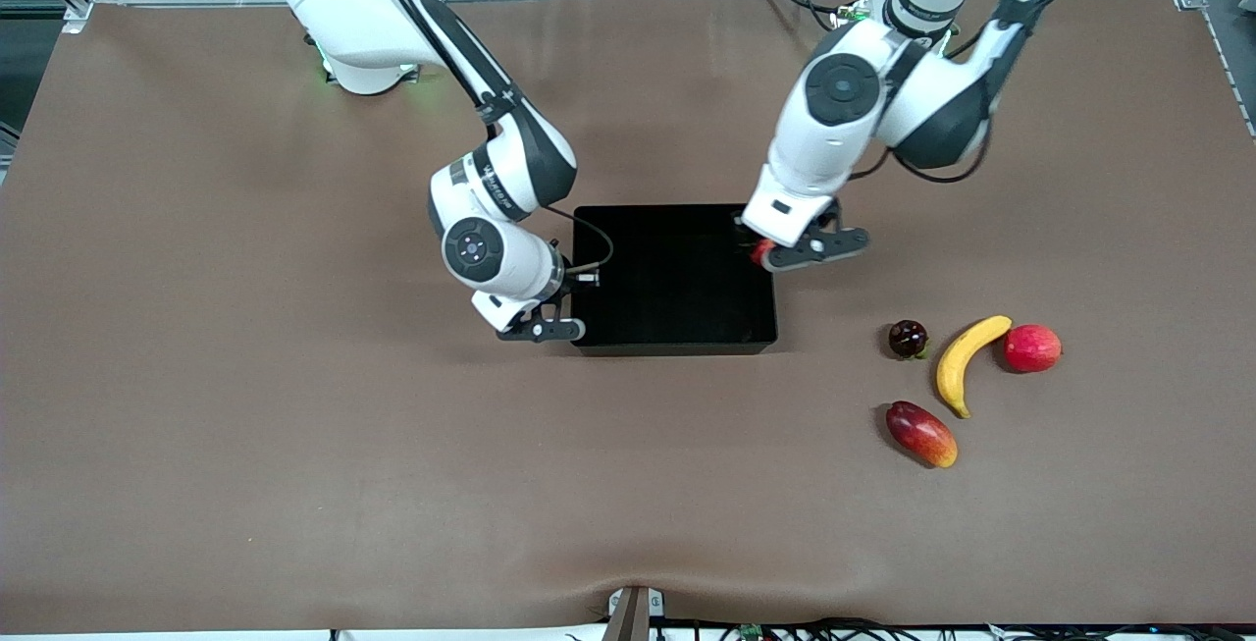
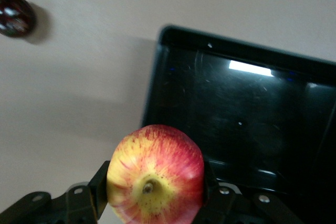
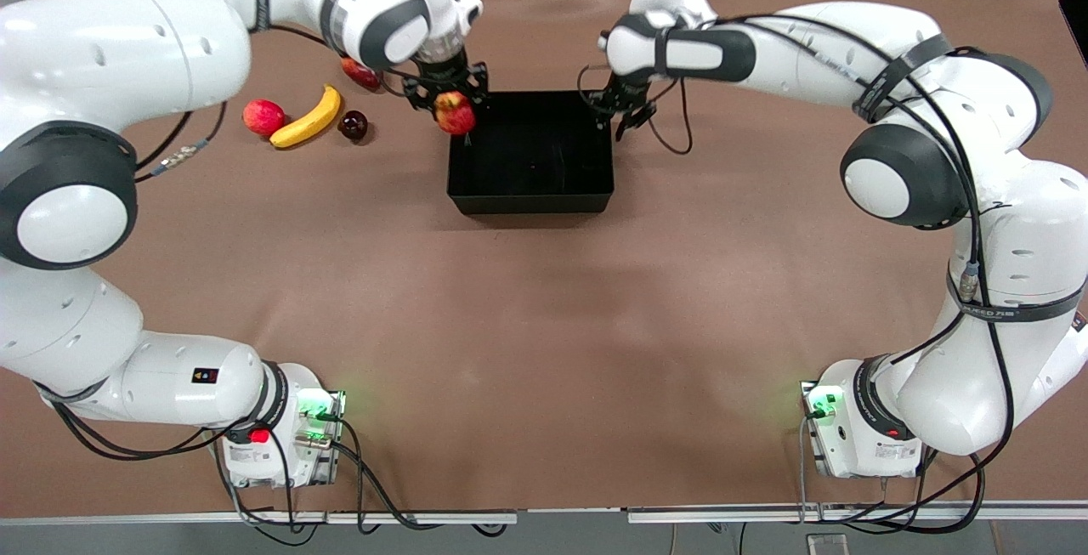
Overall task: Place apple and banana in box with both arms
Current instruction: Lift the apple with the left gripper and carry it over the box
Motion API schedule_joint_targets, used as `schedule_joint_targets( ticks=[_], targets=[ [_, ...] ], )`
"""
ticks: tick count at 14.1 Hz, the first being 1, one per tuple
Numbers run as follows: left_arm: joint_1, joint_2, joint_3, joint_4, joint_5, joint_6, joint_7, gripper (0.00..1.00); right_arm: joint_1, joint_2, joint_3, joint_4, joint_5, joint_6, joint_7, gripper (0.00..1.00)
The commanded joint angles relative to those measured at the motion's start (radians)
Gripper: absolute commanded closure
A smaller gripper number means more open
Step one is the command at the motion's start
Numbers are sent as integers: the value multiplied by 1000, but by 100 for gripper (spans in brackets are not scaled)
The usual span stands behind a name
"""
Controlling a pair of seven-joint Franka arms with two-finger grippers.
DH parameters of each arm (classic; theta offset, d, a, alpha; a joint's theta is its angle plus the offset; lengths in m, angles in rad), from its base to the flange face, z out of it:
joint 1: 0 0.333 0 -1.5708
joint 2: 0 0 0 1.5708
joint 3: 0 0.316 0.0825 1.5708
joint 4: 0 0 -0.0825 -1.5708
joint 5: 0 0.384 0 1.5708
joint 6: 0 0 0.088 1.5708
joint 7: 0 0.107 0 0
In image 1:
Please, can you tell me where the yellow banana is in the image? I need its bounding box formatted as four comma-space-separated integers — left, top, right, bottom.
935, 315, 1013, 419

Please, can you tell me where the black plastic box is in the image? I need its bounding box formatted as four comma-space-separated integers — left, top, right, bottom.
571, 204, 779, 357

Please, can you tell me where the dark purple mangosteen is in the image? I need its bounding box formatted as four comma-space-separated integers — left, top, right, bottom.
888, 319, 929, 361

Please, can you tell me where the red yellow mango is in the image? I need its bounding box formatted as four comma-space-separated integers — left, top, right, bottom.
885, 401, 959, 469

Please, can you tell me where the pinkish red peach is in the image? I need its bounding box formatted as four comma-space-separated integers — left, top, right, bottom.
1003, 324, 1064, 374

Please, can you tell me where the large table cover mat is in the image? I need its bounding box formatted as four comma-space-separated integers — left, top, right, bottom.
0, 0, 1256, 634

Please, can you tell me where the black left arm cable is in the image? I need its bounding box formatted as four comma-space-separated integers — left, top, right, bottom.
849, 0, 1061, 186

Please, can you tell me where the table edge clamp bracket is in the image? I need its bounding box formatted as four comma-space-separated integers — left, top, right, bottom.
601, 585, 666, 641

